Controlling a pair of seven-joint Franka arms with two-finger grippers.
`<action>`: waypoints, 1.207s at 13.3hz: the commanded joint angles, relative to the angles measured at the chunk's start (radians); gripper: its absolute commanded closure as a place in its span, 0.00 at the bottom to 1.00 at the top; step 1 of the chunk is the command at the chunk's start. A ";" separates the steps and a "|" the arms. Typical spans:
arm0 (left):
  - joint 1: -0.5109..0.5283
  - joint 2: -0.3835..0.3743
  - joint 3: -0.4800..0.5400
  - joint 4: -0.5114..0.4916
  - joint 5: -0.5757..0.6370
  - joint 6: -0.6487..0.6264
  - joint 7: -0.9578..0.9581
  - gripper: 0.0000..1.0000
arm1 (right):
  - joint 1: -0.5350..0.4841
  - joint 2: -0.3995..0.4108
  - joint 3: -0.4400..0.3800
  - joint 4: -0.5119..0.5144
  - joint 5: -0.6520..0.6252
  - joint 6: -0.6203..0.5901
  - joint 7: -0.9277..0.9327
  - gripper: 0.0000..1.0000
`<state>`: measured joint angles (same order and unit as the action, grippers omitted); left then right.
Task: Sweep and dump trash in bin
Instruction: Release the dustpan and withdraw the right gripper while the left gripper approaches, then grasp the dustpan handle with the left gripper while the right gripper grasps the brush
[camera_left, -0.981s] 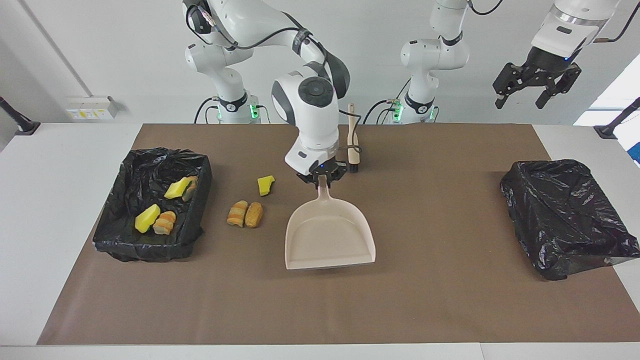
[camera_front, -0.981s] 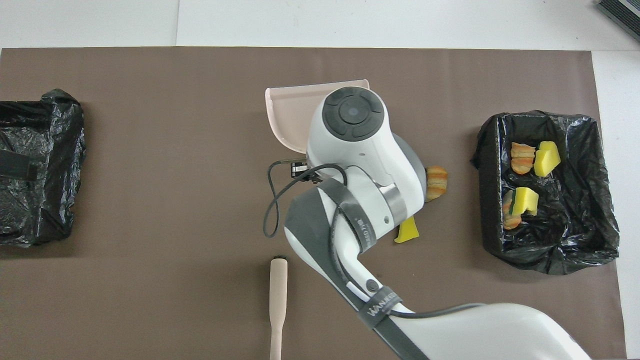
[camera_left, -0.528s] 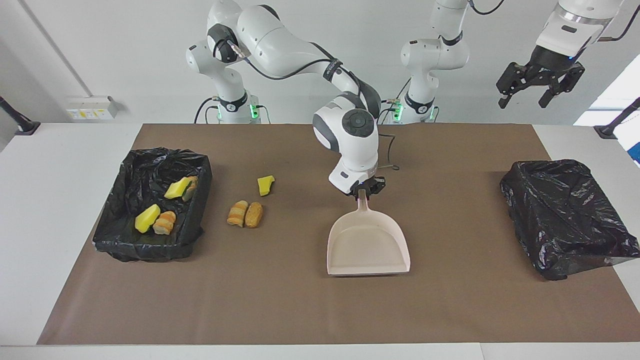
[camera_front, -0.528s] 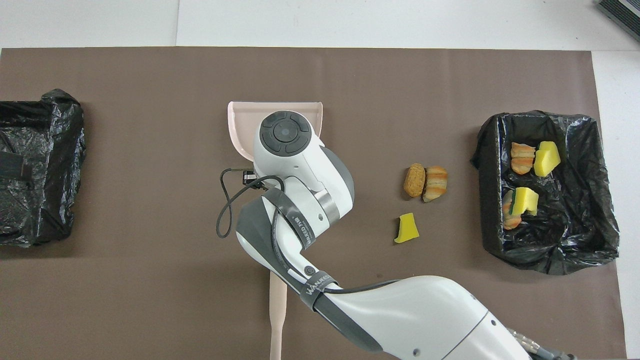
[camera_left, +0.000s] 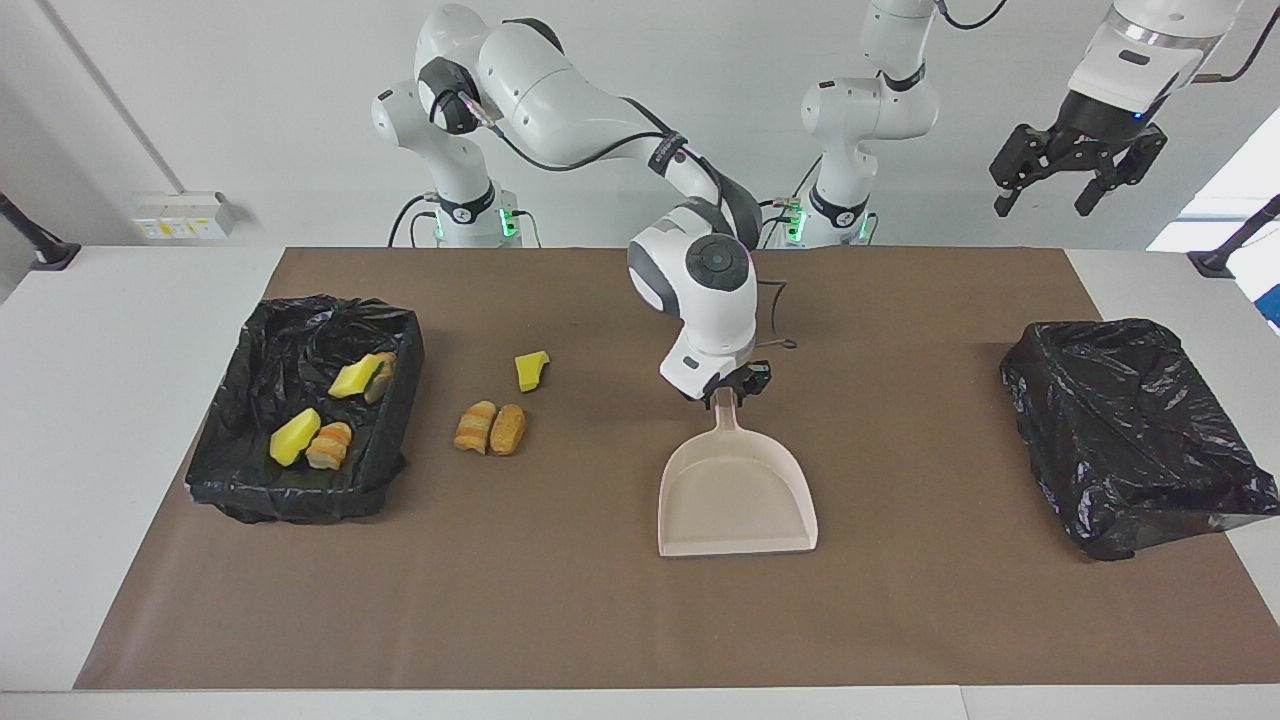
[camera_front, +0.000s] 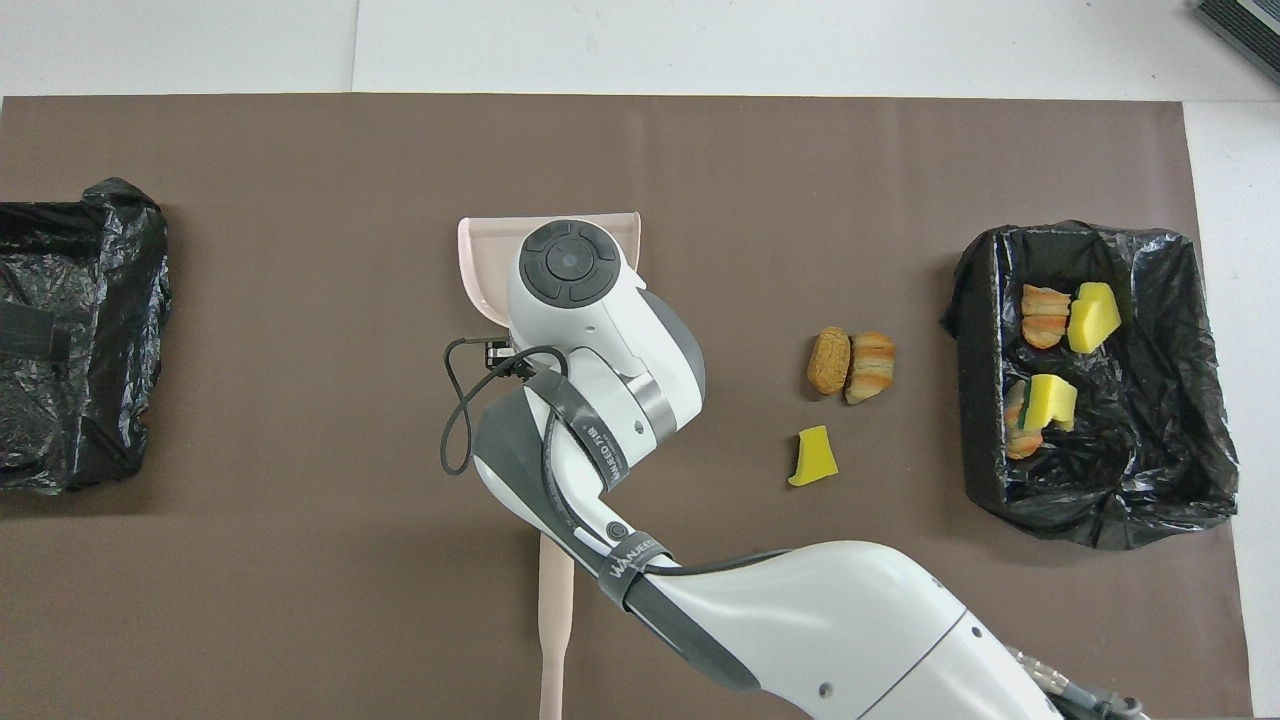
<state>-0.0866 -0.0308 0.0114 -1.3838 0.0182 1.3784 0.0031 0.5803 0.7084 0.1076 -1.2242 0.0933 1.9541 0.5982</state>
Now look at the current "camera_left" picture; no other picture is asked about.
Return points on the black bag lined bin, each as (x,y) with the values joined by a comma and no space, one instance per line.
(250,480)
(1130,430)

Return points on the white wall conduit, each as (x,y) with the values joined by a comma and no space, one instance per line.
(110,96)

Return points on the large yellow sponge piece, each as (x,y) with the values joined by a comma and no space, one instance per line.
(293,438)

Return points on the striped toy croissant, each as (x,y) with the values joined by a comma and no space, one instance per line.
(475,428)

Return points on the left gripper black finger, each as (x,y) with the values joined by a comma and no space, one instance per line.
(1012,160)
(1140,160)

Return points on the blue object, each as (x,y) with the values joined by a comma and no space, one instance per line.
(1272,305)

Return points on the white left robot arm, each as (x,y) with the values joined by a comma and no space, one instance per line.
(870,110)

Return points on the green and yellow sponge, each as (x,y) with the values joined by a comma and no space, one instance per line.
(352,378)

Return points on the black camera stand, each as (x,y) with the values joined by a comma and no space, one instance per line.
(1215,265)
(50,255)

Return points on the white wall socket box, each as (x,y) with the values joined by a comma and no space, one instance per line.
(185,215)

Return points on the pink plastic dustpan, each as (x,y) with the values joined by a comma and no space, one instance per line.
(735,500)

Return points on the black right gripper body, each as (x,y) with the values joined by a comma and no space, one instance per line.
(735,378)

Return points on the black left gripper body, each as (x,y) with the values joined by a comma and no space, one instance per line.
(1100,130)

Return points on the small yellow sponge piece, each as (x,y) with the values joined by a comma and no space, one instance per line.
(530,372)

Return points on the brown table mat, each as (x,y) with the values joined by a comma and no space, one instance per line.
(850,600)

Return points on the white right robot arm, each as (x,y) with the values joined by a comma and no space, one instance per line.
(715,300)

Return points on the brown toy bread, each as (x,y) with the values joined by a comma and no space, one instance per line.
(508,430)

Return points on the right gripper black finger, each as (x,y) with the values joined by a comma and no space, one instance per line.
(762,378)
(711,394)

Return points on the pale toy bread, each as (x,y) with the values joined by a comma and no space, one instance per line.
(330,447)
(385,375)

